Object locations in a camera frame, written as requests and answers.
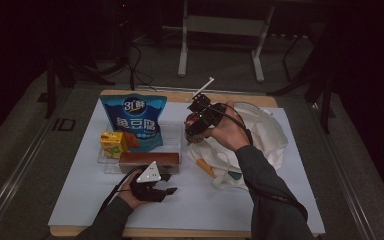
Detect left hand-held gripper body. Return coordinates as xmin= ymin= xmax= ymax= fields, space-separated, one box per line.
xmin=129 ymin=161 xmax=168 ymax=203

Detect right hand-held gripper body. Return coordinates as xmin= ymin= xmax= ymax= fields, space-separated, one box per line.
xmin=183 ymin=77 xmax=228 ymax=130

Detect red round snack cup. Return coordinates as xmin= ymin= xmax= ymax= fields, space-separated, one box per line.
xmin=184 ymin=113 xmax=208 ymax=144

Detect clear plastic tray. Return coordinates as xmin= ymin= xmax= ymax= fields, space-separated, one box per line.
xmin=97 ymin=122 xmax=184 ymax=175

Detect brown rectangular box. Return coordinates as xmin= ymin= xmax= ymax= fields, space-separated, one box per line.
xmin=118 ymin=151 xmax=181 ymax=174

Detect blue snack bag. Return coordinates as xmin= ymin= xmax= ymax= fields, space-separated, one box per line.
xmin=99 ymin=93 xmax=168 ymax=153

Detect yellow snack packet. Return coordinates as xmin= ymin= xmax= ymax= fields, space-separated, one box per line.
xmin=99 ymin=130 xmax=128 ymax=160

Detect white printed tote bag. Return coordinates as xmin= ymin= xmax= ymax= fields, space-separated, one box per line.
xmin=186 ymin=101 xmax=289 ymax=191

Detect person's left hand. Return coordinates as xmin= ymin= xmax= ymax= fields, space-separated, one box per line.
xmin=119 ymin=173 xmax=148 ymax=210

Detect person's right hand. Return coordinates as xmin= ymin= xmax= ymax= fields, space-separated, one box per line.
xmin=209 ymin=100 xmax=252 ymax=153

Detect black floor plate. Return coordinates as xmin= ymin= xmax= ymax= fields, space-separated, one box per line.
xmin=52 ymin=117 xmax=77 ymax=132

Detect black metal stand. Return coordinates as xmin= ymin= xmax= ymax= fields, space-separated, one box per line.
xmin=268 ymin=19 xmax=337 ymax=134
xmin=44 ymin=56 xmax=118 ymax=119

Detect right hand-held gripper cable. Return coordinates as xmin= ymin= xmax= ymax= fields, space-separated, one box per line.
xmin=209 ymin=103 xmax=309 ymax=223

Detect black floor cables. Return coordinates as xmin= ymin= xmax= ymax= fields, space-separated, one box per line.
xmin=125 ymin=43 xmax=158 ymax=92

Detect white metal table frame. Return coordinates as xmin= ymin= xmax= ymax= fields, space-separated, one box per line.
xmin=161 ymin=0 xmax=276 ymax=83

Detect metal floor rail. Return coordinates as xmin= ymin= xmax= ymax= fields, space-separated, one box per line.
xmin=0 ymin=109 xmax=58 ymax=234
xmin=322 ymin=133 xmax=378 ymax=240

